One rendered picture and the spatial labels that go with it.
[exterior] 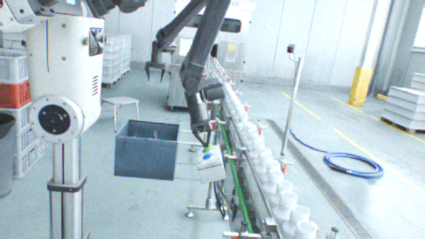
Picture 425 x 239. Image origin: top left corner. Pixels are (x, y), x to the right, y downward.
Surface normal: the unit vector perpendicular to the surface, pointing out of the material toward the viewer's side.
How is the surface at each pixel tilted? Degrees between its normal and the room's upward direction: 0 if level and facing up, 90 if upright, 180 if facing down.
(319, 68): 90
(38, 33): 90
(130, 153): 90
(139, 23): 90
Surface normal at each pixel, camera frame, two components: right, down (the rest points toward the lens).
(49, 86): 0.04, 0.44
